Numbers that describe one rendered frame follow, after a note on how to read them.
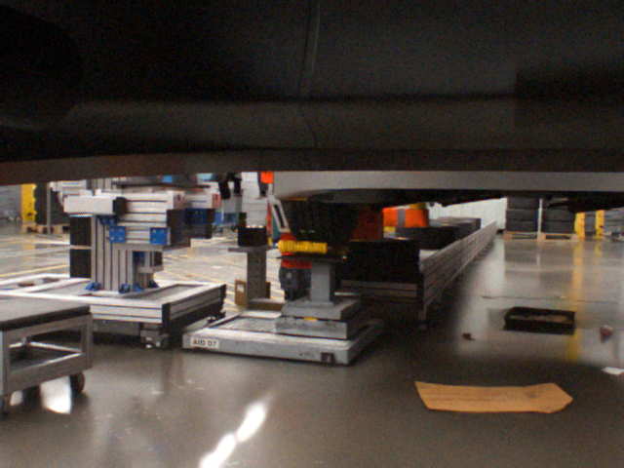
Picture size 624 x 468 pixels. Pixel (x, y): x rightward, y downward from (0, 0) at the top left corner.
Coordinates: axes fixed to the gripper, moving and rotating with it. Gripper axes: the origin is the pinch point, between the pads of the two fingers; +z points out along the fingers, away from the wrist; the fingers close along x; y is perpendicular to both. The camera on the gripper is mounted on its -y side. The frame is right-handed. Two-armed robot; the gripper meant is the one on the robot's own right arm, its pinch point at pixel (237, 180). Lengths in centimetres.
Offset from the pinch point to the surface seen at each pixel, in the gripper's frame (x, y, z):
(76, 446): -12, -83, -140
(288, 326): -29, -70, -3
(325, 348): -53, -76, -18
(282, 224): -22.6, -21.3, 4.3
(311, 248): -39, -32, 2
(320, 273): -41, -45, 12
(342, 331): -57, -71, -3
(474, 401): -121, -82, -53
